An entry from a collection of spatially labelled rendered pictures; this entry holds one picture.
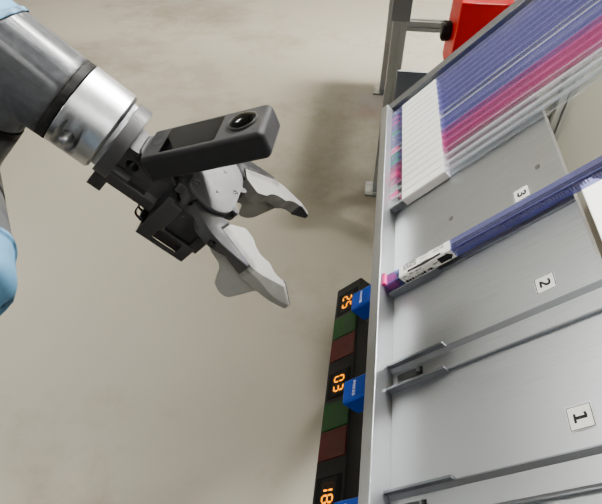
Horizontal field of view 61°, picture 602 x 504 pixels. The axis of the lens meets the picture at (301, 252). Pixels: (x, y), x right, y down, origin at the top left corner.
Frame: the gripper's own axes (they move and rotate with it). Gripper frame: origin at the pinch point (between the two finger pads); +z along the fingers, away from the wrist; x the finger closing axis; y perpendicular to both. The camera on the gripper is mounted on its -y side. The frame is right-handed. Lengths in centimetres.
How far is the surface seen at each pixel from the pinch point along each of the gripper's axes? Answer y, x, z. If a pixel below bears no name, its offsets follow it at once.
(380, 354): -3.6, 9.0, 8.3
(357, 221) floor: 53, -93, 55
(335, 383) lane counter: 4.9, 7.7, 10.8
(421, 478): -6.5, 20.1, 9.9
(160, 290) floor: 89, -55, 15
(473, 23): -15, -68, 19
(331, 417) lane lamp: 4.9, 11.5, 10.8
